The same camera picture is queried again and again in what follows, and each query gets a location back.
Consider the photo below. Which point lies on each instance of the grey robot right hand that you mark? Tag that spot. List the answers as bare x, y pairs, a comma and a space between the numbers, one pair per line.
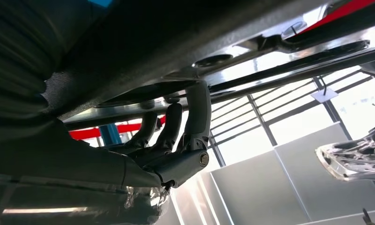
66, 167

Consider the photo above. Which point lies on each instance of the white car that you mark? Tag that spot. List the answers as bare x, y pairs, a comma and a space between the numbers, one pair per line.
355, 158

